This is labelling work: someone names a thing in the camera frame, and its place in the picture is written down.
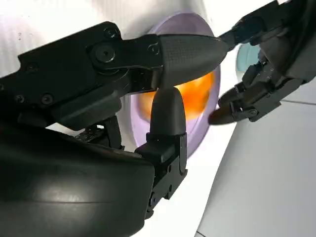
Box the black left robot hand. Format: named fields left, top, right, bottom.
left=209, top=0, right=316, bottom=125

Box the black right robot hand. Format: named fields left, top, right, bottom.
left=0, top=21, right=228, bottom=237

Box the orange white toy bread roll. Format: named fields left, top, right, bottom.
left=138, top=73, right=215, bottom=121

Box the pale green mug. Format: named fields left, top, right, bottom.
left=236, top=44, right=261, bottom=73

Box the lilac plate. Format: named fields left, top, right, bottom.
left=130, top=12, right=222, bottom=161

